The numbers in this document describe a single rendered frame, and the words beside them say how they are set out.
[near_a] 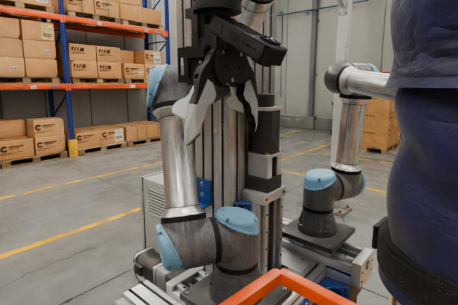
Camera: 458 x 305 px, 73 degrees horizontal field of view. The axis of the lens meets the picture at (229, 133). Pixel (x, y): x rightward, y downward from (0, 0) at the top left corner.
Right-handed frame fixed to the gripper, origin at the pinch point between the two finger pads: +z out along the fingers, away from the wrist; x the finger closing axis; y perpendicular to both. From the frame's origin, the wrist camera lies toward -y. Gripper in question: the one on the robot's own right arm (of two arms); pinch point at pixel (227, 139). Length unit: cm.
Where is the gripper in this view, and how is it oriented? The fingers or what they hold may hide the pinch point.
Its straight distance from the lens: 47.2
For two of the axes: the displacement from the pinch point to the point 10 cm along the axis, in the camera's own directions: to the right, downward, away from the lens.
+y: -7.5, -1.1, 6.5
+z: 0.0, 9.9, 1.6
